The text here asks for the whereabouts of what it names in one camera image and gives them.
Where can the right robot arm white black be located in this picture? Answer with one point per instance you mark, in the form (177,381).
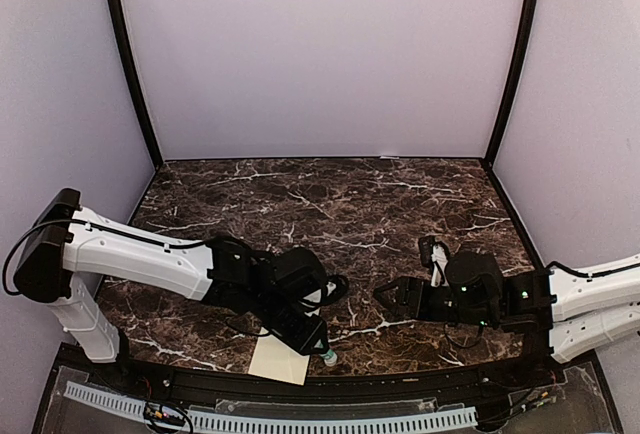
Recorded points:
(578,309)

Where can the right black frame post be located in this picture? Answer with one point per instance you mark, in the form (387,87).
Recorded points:
(520,47)

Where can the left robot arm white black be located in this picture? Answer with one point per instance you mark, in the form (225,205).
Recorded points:
(68,239)

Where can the green white glue stick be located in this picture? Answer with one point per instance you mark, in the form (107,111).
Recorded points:
(329,358)

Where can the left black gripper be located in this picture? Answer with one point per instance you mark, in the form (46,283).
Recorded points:
(307,341)

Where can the white slotted cable duct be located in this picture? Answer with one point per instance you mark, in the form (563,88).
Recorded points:
(207,421)

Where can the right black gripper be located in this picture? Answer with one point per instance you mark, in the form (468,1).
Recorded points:
(408,286)

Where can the cream paper envelope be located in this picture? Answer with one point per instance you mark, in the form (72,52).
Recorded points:
(274,360)

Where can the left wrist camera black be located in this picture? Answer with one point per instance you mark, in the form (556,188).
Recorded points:
(302,279)

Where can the small circuit board with wires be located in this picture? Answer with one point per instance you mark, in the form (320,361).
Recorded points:
(160,414)

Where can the black frame post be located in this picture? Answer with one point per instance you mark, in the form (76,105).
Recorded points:
(129,68)
(520,47)

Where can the black front table rail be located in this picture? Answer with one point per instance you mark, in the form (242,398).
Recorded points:
(389,361)

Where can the left black frame post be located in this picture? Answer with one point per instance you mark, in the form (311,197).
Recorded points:
(129,68)

